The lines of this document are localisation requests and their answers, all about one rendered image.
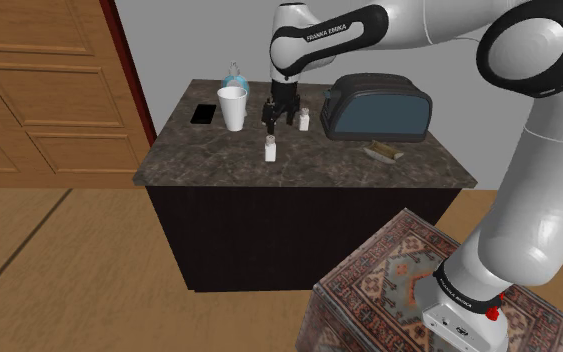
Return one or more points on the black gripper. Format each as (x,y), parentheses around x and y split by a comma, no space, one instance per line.
(283,95)

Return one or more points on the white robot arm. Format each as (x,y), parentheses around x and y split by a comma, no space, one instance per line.
(529,195)

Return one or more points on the white salt shaker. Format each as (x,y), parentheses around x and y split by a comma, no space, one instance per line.
(270,148)
(304,120)

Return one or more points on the white cup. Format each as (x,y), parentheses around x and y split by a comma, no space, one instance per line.
(232,108)

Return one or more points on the blue and white spray bottle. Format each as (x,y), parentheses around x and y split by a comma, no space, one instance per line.
(238,81)

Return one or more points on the black phone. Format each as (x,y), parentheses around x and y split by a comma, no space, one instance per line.
(203,114)

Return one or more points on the black and blue toaster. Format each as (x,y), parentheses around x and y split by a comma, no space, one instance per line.
(381,109)

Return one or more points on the dark kitchen island cabinet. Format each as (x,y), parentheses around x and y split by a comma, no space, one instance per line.
(281,234)

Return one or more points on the patterned robot stand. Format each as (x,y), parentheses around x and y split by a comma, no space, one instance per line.
(373,287)

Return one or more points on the brown wooden door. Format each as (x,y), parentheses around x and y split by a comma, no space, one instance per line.
(42,97)

